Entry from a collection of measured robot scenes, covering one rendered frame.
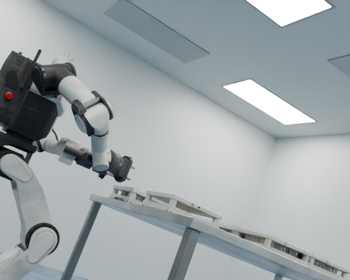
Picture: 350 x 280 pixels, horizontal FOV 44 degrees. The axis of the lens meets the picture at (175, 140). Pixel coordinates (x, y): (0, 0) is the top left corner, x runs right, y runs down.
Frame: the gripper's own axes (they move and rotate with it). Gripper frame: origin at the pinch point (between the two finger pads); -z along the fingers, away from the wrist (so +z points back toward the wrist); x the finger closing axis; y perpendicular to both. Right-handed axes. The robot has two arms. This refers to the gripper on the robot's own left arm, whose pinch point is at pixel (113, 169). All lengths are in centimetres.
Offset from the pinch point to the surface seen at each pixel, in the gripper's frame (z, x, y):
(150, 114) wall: -89, -129, -344
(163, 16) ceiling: -29, -192, -203
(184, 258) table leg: -18, 27, 74
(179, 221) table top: -14, 15, 69
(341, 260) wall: -327, -31, -195
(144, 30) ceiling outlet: -24, -191, -253
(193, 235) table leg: -18, 18, 74
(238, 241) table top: -36, 14, 74
